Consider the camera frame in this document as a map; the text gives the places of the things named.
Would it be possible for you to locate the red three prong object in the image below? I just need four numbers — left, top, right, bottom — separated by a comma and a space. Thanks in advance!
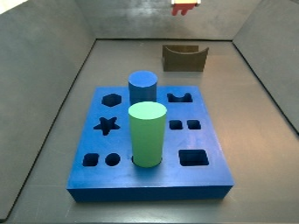
172, 3, 195, 16

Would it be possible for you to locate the black curved fixture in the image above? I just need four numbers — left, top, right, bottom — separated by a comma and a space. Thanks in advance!
163, 45, 209, 72

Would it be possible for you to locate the blue shape sorter block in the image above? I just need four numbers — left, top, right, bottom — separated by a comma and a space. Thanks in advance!
67, 86, 234, 202

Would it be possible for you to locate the blue cylinder peg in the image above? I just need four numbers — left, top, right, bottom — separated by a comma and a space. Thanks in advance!
128, 70, 157, 104

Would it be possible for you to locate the green cylinder peg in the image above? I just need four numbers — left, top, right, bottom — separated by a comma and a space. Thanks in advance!
128, 101, 167, 168

